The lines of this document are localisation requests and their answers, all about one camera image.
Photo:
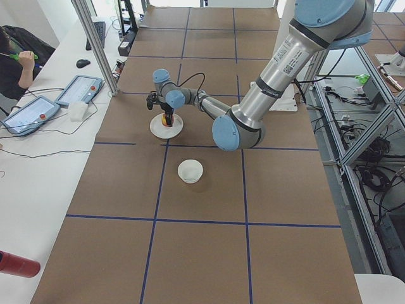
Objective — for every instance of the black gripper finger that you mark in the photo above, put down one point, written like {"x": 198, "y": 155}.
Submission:
{"x": 169, "y": 120}

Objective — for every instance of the black computer mouse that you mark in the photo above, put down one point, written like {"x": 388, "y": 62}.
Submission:
{"x": 81, "y": 63}

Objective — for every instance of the red cylinder bottle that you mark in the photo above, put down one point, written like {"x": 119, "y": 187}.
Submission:
{"x": 18, "y": 266}

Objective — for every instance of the white tissue pack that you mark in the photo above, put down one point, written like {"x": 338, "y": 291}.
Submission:
{"x": 77, "y": 111}

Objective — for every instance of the seated person in black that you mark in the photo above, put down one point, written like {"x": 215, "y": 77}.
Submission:
{"x": 22, "y": 57}

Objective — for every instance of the red yellow apple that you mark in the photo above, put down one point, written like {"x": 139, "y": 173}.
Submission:
{"x": 163, "y": 120}

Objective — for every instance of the aluminium frame post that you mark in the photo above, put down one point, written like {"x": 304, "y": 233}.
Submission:
{"x": 84, "y": 16}

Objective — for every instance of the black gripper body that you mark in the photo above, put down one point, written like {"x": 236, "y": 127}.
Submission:
{"x": 166, "y": 110}

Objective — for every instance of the near blue teach pendant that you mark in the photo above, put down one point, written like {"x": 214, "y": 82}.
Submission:
{"x": 30, "y": 117}

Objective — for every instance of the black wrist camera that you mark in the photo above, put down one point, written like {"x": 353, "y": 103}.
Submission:
{"x": 151, "y": 100}

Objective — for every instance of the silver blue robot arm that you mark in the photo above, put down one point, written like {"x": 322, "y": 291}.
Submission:
{"x": 315, "y": 26}

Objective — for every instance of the far blue teach pendant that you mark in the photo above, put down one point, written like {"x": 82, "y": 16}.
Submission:
{"x": 82, "y": 88}

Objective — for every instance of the white bowl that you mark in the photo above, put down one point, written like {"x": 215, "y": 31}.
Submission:
{"x": 190, "y": 171}

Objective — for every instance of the blue teach pendant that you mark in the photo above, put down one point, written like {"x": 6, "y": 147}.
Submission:
{"x": 82, "y": 88}
{"x": 30, "y": 117}

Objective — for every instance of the white round plate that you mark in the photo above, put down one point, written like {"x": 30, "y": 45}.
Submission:
{"x": 163, "y": 132}

